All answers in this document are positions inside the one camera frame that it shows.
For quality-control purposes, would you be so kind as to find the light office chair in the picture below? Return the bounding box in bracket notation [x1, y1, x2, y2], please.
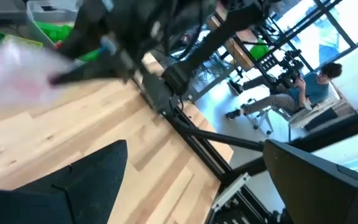
[244, 82, 343, 138]

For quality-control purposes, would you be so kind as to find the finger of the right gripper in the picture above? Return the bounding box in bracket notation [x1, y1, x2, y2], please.
[56, 0, 108, 60]
[48, 54, 135, 86]

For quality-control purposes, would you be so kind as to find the wooden desk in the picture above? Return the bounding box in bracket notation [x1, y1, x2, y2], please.
[206, 6, 256, 72]

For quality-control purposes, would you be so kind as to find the green ball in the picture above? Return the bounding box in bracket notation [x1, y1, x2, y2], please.
[249, 39, 270, 60]

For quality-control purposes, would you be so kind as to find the black diagonal frame strut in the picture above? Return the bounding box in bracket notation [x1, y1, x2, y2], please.
[178, 124, 265, 152]

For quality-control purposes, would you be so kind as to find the black camera rig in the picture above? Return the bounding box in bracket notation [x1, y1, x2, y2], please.
[268, 49, 306, 91]

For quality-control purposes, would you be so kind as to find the clear plastic bin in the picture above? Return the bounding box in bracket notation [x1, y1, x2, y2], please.
[25, 0, 80, 47]

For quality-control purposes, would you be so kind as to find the green four-stud block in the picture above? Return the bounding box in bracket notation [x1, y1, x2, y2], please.
[35, 21, 74, 43]

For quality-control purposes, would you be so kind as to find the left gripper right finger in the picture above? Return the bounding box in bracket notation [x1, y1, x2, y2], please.
[263, 139, 358, 224]

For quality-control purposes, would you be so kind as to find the light green studded plate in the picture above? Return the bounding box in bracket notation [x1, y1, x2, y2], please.
[4, 34, 44, 50]

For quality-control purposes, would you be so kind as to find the black table frame rail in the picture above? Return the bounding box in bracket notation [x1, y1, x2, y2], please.
[163, 108, 236, 187]

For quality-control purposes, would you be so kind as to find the pink backed card deck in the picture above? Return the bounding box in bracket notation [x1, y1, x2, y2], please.
[0, 40, 77, 111]

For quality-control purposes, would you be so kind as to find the person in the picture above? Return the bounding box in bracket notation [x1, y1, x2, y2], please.
[225, 62, 343, 121]

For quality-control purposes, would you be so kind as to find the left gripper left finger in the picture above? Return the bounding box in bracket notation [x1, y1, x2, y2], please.
[0, 139, 129, 224]

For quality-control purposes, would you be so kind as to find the black window frame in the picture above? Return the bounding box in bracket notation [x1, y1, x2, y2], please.
[268, 0, 358, 71]

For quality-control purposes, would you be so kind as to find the silver aluminium strut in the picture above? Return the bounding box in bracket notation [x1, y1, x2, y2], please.
[211, 172, 251, 213]

